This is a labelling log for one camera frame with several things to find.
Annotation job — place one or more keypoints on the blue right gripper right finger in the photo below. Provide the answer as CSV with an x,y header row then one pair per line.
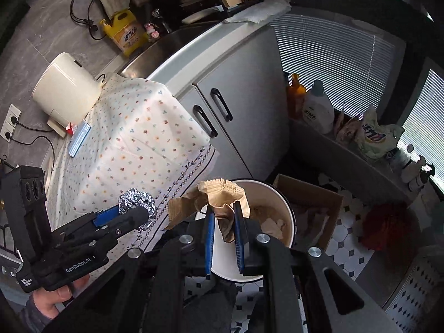
x,y
241,237

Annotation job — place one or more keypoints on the grey cabinet right door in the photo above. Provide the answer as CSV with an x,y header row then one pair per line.
x,y
246,92

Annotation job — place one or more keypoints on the blue white box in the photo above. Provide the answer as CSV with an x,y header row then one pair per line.
x,y
81,132

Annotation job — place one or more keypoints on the pink small figurine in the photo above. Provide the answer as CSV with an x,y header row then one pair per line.
x,y
153,33

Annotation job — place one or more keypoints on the red small packet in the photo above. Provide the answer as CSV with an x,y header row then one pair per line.
x,y
71,129

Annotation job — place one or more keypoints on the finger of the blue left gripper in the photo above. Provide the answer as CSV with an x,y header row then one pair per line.
x,y
104,217

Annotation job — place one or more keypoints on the green white detergent pouch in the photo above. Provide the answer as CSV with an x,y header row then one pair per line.
x,y
374,140

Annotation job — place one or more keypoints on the floral white tablecloth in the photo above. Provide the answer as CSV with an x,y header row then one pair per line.
x,y
141,137

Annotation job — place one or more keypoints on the cardboard box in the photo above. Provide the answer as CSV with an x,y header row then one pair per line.
x,y
315,211

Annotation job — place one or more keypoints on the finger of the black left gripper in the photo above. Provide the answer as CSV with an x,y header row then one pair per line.
x,y
127,222

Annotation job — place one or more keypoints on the stainless steel sink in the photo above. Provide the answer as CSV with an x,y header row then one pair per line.
x,y
156,54

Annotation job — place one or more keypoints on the yellow detergent jug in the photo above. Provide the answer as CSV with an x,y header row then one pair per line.
x,y
125,31

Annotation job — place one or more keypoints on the orange bottle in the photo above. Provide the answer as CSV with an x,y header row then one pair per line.
x,y
296,94

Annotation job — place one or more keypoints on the cream air fryer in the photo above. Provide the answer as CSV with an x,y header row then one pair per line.
x,y
66,92

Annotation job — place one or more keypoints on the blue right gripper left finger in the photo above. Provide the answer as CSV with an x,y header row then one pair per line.
x,y
208,237

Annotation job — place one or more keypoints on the white round trash bin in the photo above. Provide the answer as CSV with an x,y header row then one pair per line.
x,y
270,214

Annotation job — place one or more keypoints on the person's left hand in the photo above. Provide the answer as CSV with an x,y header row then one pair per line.
x,y
44,302

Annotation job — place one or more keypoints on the grey cabinet door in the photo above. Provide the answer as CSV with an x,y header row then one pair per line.
x,y
246,92
228,164

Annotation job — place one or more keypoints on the white laundry detergent bottle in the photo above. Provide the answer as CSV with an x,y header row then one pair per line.
x,y
317,109

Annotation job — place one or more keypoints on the white wall socket pair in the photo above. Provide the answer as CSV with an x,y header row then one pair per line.
x,y
10,122

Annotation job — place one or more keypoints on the white cloth on counter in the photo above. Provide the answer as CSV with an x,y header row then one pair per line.
x,y
261,12

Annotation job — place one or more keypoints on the silver foil ball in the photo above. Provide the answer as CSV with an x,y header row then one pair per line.
x,y
134,198

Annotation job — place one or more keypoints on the grey cabinet left door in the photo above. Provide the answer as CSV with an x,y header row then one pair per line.
x,y
228,164

